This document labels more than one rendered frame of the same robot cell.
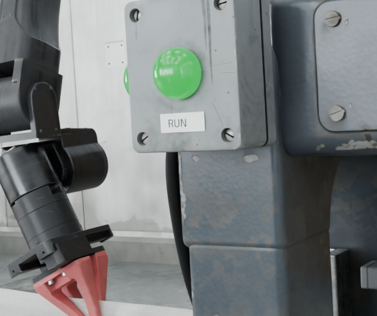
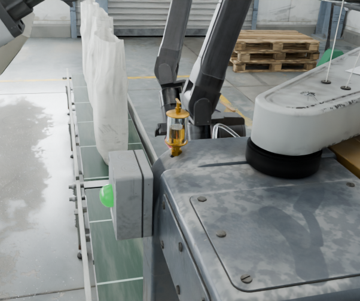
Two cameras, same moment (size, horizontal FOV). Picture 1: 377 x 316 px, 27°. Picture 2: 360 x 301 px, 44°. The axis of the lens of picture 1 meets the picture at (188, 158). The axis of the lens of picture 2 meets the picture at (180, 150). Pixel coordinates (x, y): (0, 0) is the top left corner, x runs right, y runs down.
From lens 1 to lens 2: 0.52 m
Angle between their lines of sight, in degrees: 46
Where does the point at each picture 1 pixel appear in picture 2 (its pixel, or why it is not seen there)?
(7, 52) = (194, 77)
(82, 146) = (232, 126)
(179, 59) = (103, 194)
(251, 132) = (126, 235)
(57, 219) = not seen: hidden behind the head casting
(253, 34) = (133, 195)
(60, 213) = not seen: hidden behind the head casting
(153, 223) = not seen: outside the picture
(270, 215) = (150, 261)
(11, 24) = (199, 63)
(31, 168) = (193, 137)
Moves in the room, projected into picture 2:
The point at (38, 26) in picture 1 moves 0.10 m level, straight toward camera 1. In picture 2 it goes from (210, 67) to (183, 77)
